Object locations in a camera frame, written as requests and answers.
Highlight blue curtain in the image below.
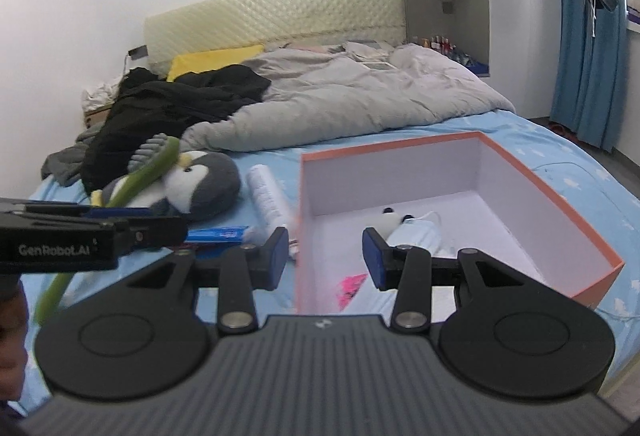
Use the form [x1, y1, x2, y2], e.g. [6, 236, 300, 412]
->
[549, 0, 629, 155]

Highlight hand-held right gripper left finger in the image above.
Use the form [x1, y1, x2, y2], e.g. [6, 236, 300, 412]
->
[127, 226, 291, 334]

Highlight yellow pillow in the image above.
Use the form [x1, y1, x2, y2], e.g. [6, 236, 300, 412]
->
[166, 44, 266, 83]

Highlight blue toothpaste box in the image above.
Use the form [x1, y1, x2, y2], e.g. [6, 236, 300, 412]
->
[182, 225, 251, 245]

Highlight grey duvet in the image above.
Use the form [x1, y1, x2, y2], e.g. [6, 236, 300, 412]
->
[180, 42, 516, 153]

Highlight cream quilted headboard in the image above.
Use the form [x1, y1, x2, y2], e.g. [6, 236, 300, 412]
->
[143, 0, 406, 74]

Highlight light blue face mask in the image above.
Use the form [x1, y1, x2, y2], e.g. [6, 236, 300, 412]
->
[387, 210, 444, 259]

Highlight small panda plush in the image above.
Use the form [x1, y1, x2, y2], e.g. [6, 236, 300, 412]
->
[378, 206, 416, 229]

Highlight brown cardboard box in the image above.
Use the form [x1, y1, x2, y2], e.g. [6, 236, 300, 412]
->
[82, 102, 119, 132]

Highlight grey penguin plush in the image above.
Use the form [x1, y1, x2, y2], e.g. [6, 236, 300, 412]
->
[91, 150, 243, 223]

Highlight dark grey garment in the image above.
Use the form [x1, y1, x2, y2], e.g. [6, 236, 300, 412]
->
[40, 123, 109, 187]

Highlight green plush toothbrush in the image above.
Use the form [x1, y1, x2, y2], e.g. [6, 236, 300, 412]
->
[33, 134, 181, 325]

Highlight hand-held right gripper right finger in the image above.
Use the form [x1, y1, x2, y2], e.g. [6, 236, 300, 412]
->
[362, 227, 526, 333]

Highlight black garment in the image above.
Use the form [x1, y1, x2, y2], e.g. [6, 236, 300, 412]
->
[80, 64, 274, 197]

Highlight row of small bottles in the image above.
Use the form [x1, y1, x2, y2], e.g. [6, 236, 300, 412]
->
[418, 34, 459, 57]

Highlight person's left hand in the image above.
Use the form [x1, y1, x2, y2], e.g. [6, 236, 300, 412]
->
[0, 285, 29, 403]

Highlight white bottle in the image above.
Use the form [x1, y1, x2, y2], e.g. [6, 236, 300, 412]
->
[247, 164, 296, 245]

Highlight white crumpled cloth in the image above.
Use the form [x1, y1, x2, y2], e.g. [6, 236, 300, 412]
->
[81, 75, 126, 112]

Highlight bed with blue star sheet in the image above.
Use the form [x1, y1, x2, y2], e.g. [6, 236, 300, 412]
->
[20, 108, 640, 417]

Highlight orange cardboard box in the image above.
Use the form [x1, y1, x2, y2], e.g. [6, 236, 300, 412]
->
[295, 132, 626, 317]

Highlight blue item on shelf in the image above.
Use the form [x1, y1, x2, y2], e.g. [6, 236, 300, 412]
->
[449, 51, 490, 78]

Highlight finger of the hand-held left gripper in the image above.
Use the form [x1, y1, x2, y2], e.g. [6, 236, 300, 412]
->
[25, 202, 153, 219]
[114, 216, 189, 257]

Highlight black charger with cable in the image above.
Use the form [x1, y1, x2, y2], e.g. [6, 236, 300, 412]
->
[123, 44, 150, 77]

